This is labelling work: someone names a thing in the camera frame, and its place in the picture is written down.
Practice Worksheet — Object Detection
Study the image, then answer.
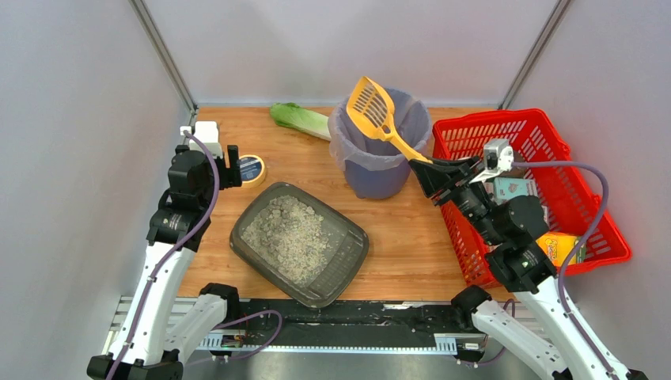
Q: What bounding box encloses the yellow litter scoop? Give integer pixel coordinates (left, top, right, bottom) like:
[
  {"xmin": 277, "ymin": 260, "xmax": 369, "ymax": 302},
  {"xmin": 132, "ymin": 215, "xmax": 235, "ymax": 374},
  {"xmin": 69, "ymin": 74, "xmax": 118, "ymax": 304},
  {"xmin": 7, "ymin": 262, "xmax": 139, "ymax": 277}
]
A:
[{"xmin": 346, "ymin": 76, "xmax": 432, "ymax": 163}]

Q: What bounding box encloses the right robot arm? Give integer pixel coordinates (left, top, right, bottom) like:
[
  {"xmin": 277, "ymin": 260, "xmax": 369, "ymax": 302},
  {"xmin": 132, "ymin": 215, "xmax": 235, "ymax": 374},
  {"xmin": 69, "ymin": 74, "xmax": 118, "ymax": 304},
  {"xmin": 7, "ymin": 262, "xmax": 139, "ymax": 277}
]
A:
[{"xmin": 409, "ymin": 157, "xmax": 644, "ymax": 379}]

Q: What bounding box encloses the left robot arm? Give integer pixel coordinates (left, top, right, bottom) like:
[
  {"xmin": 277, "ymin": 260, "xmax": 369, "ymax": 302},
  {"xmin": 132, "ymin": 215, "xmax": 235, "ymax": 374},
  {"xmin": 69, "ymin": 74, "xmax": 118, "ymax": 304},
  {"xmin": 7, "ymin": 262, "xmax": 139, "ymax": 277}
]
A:
[{"xmin": 86, "ymin": 142, "xmax": 241, "ymax": 379}]

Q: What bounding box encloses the teal small box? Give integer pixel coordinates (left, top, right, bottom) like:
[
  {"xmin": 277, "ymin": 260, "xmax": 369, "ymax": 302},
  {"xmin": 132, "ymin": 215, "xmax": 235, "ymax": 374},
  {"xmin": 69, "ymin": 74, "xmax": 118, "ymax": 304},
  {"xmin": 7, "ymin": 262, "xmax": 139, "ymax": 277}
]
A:
[{"xmin": 492, "ymin": 177, "xmax": 538, "ymax": 204}]

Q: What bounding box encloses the grey transparent litter box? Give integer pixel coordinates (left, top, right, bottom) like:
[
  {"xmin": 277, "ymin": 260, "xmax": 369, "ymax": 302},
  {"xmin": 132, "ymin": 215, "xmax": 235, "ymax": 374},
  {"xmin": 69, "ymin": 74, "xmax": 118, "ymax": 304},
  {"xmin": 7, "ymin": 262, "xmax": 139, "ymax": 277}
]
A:
[{"xmin": 229, "ymin": 182, "xmax": 370, "ymax": 309}]

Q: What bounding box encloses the yellow round sponge tin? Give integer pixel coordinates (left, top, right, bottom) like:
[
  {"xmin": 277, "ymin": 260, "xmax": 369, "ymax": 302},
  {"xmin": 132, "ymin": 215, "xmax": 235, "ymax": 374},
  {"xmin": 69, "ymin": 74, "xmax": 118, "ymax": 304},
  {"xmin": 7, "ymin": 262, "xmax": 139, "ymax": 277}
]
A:
[{"xmin": 239, "ymin": 154, "xmax": 267, "ymax": 188}]

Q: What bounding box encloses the blue trash bin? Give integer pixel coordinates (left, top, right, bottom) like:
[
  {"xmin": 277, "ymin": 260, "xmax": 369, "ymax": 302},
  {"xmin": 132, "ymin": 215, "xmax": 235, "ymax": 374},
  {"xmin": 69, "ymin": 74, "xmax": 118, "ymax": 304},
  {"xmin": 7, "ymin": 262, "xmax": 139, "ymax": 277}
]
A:
[{"xmin": 343, "ymin": 154, "xmax": 411, "ymax": 200}]

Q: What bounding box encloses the translucent bin liner bag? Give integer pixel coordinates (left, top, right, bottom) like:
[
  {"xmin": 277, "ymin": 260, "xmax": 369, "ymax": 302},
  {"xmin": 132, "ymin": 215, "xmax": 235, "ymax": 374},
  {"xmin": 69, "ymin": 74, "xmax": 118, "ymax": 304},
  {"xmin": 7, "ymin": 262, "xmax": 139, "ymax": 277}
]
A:
[{"xmin": 328, "ymin": 87, "xmax": 432, "ymax": 171}]

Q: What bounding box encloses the green napa cabbage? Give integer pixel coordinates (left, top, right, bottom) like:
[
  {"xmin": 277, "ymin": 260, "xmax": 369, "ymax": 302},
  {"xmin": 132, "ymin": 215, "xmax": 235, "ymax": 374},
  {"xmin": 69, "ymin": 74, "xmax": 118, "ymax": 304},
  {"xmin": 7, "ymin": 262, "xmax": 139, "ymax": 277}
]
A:
[{"xmin": 269, "ymin": 103, "xmax": 331, "ymax": 141}]

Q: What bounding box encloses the yellow orange sponge pack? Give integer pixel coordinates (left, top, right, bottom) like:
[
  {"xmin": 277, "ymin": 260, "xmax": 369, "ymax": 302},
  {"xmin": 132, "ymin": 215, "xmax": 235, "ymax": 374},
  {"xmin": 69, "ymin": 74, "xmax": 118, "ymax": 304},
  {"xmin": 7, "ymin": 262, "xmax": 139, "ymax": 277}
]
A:
[{"xmin": 536, "ymin": 232, "xmax": 582, "ymax": 267}]

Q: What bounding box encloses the red plastic basket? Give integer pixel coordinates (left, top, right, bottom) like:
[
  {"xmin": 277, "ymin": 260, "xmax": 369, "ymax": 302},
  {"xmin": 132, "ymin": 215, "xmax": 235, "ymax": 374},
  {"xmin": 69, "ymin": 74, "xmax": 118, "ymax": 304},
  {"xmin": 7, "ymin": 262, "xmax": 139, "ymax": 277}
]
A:
[{"xmin": 433, "ymin": 108, "xmax": 632, "ymax": 288}]

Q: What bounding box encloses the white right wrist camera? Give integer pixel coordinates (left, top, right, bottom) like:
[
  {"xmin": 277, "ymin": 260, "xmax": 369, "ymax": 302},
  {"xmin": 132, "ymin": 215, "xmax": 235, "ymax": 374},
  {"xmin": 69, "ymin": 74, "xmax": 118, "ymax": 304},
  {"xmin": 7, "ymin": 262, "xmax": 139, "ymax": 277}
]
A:
[{"xmin": 470, "ymin": 139, "xmax": 514, "ymax": 183}]

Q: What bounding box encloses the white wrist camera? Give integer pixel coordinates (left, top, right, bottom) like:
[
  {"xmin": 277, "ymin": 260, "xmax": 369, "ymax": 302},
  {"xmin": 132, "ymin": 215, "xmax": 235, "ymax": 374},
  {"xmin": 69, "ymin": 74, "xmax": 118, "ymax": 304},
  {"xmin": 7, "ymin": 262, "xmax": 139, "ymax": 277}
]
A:
[
  {"xmin": 470, "ymin": 139, "xmax": 514, "ymax": 183},
  {"xmin": 180, "ymin": 121, "xmax": 224, "ymax": 158}
]

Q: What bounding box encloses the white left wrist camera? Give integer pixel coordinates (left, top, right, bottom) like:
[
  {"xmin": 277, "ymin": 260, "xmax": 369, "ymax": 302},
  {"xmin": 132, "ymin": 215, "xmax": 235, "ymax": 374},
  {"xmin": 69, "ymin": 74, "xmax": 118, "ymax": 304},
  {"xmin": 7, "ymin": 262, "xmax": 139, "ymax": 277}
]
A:
[{"xmin": 180, "ymin": 121, "xmax": 224, "ymax": 158}]

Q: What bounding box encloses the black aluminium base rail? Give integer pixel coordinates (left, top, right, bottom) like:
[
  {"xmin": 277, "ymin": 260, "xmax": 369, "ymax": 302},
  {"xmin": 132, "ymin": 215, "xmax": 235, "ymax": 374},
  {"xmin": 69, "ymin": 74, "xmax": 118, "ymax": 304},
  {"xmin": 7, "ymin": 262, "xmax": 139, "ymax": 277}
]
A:
[{"xmin": 107, "ymin": 296, "xmax": 591, "ymax": 363}]

